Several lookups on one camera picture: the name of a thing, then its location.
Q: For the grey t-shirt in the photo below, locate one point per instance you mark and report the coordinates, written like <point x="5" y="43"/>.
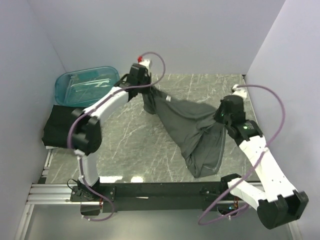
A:
<point x="192" y="127"/>

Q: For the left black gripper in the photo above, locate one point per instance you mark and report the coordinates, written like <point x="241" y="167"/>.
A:
<point x="148" y="76"/>

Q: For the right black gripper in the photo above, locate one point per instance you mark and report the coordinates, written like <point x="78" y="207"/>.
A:
<point x="217" y="115"/>

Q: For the black base beam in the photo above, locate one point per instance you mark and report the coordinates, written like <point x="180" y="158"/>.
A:
<point x="145" y="196"/>

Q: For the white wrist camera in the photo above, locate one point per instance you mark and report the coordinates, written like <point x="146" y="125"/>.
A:
<point x="239" y="91"/>
<point x="146" y="62"/>

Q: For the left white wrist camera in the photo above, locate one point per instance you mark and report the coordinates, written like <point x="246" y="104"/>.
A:
<point x="146" y="62"/>

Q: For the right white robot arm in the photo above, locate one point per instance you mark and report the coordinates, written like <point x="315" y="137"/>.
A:
<point x="279" y="202"/>

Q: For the folded black t-shirt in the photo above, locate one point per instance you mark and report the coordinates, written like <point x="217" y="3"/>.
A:
<point x="57" y="127"/>

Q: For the aluminium frame rail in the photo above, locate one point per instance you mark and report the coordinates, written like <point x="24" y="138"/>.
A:
<point x="49" y="194"/>

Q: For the teal plastic bin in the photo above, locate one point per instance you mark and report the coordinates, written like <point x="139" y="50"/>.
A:
<point x="85" y="87"/>

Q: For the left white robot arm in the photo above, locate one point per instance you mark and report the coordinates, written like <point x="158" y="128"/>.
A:
<point x="85" y="134"/>

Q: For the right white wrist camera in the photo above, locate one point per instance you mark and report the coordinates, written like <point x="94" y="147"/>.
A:
<point x="239" y="91"/>

